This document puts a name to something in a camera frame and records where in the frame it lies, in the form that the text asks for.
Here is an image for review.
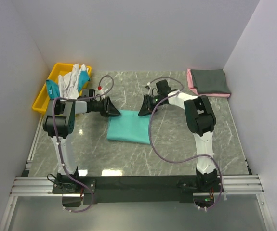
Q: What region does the white t shirt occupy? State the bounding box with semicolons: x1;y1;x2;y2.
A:
58;64;90;99

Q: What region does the teal t shirt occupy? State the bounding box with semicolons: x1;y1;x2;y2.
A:
45;71;91;100

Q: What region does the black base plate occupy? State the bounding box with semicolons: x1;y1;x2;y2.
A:
52;175;223;205

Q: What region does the aluminium frame rail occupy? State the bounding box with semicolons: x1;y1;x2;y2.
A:
0;109;275;231

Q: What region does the mint green polo shirt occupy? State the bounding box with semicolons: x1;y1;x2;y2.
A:
107;110;150;144

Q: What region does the folded dark grey t shirt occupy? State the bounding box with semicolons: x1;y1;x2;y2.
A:
190;69;231;94

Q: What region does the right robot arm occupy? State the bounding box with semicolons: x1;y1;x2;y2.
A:
138;80;219;191

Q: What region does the folded pink t shirt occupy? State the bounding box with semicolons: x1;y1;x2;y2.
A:
187;69;231;98

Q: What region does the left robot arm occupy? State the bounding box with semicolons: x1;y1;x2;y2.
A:
43;89;121;188

